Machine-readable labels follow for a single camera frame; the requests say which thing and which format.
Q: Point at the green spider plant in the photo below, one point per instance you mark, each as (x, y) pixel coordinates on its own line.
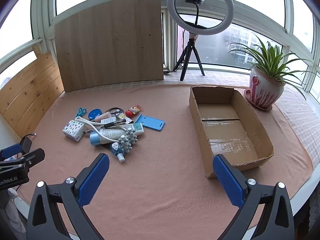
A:
(270, 55)

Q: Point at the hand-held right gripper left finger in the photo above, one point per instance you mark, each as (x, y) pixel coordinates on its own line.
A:
(93, 180)

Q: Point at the small blue liquid bottle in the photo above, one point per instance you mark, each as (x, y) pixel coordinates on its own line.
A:
(115, 148)

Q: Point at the blue tape measure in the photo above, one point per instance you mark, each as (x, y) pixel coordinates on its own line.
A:
(94, 114)

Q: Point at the teal clip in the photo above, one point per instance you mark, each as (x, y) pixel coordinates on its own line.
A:
(80, 112)

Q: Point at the pine wood panel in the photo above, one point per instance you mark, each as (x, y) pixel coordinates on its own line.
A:
(27, 95)

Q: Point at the black phone clamp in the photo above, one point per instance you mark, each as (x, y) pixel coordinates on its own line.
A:
(193, 0)

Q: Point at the white lotion bottle blue cap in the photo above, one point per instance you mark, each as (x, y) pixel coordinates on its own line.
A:
(136, 129)

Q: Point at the white massager grey balls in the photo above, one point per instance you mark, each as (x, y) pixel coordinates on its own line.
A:
(127, 140)

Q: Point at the patterned white tissue pack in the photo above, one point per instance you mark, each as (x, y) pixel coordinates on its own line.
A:
(73, 129)

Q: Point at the light wooden board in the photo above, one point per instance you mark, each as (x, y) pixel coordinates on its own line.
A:
(107, 45)

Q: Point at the cardboard box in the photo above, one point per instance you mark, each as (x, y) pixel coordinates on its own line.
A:
(225, 140)

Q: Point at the blue phone stand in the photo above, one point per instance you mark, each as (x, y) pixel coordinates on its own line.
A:
(150, 123)

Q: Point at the white window frame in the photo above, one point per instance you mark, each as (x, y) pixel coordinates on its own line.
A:
(42, 17)

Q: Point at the pink bottle grey cap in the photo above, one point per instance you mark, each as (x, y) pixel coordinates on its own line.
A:
(102, 117)

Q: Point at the pink tablecloth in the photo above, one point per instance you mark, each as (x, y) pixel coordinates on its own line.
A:
(162, 167)

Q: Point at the black pen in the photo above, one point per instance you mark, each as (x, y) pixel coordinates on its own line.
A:
(110, 125)

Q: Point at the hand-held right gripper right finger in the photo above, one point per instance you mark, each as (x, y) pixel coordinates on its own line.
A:
(228, 180)

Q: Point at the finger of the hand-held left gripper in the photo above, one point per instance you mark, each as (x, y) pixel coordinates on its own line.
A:
(10, 151)
(30, 157)

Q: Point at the black power adapter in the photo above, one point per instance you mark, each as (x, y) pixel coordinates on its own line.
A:
(26, 142)

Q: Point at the pink saucer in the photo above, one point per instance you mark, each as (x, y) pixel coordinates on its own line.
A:
(247, 95)

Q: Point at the patterned tube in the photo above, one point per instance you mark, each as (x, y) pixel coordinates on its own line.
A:
(120, 116)

